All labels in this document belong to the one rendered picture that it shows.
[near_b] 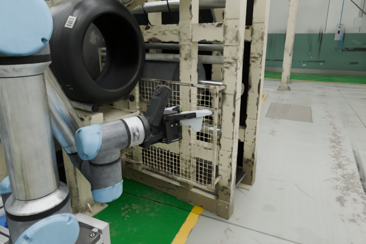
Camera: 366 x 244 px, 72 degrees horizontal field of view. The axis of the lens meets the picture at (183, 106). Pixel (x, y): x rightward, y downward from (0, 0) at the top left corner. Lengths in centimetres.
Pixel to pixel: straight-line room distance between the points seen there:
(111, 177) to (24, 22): 37
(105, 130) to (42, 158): 14
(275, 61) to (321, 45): 157
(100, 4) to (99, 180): 100
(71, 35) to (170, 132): 81
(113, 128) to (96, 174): 11
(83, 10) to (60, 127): 81
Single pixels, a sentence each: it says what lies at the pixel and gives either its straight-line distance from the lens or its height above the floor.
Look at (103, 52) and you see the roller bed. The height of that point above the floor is 116.
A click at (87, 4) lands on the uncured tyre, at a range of 142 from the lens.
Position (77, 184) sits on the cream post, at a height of 27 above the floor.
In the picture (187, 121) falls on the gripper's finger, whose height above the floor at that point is 105.
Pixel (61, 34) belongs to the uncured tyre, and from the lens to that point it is 135.
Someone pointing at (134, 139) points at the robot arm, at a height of 103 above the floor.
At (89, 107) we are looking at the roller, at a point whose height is 91.
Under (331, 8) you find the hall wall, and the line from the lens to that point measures 1047.
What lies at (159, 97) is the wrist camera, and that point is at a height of 112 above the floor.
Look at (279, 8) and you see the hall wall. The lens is 1047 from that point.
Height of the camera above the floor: 128
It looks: 15 degrees down
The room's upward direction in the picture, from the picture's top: straight up
